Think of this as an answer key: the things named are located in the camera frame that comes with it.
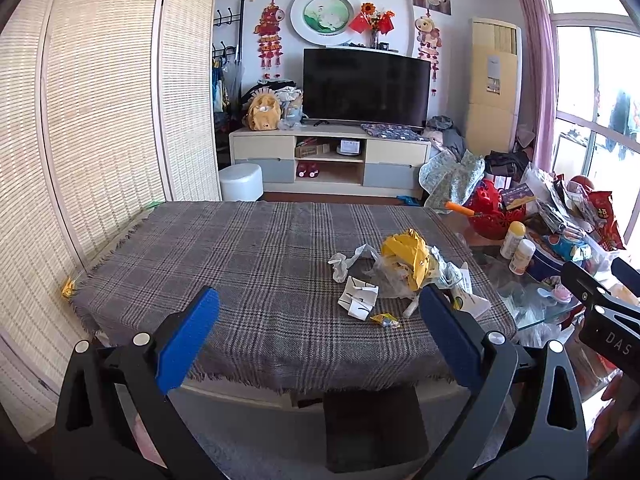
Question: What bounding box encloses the white tube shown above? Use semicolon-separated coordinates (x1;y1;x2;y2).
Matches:
402;296;420;320

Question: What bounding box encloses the small yellow candy wrapper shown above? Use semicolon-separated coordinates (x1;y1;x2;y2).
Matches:
369;313;400;328

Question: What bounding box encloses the yellow paper bag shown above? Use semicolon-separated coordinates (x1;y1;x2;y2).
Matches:
381;229;435;292

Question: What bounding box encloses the white medicine box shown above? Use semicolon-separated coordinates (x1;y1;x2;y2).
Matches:
337;276;378;321

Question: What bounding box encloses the white paper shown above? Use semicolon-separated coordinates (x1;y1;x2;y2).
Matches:
328;244;380;283

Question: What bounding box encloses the foil snack wrapper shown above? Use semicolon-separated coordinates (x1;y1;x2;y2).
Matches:
428;246;490;318

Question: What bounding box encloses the clear plastic wrapper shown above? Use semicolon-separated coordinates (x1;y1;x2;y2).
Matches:
363;255;416;299

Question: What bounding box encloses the black trash bin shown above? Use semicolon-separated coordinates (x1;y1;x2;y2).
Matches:
323;386;428;474

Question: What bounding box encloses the person's right hand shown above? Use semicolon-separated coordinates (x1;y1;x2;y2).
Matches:
588;373;639;451

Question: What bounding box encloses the red snack bags pile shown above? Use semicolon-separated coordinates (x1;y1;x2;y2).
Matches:
552;174;626;252

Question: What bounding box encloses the white bottle yellow cap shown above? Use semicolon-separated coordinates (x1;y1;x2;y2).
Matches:
500;221;526;260

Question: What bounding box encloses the red plastic basket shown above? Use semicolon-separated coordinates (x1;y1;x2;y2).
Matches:
465;179;526;240

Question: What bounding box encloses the grey plaid tablecloth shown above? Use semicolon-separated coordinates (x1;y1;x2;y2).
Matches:
70;202;516;392

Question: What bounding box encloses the white round stool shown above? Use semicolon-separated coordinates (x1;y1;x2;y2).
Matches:
219;162;264;202

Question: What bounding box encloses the cream standing air conditioner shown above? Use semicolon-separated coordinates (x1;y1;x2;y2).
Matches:
464;18;523;156

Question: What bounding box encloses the pink curtain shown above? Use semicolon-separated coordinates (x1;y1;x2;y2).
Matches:
520;0;556;172

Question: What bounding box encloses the cream tv cabinet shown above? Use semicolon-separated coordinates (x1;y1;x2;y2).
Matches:
229;124;432;198

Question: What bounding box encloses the bamboo folding screen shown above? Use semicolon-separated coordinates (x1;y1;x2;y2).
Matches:
1;0;220;440

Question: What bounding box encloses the yellow plush backpack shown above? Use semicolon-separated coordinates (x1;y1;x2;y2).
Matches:
246;89;281;131

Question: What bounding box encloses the black flat television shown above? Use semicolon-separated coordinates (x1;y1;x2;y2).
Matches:
303;48;431;127

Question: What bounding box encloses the red hanging ornament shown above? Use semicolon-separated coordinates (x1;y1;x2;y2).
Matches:
254;0;285;79

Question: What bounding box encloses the black coat rack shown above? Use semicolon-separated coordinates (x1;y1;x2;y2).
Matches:
212;0;245;125

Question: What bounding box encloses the round white wall plate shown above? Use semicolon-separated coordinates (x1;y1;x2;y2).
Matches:
288;0;360;47

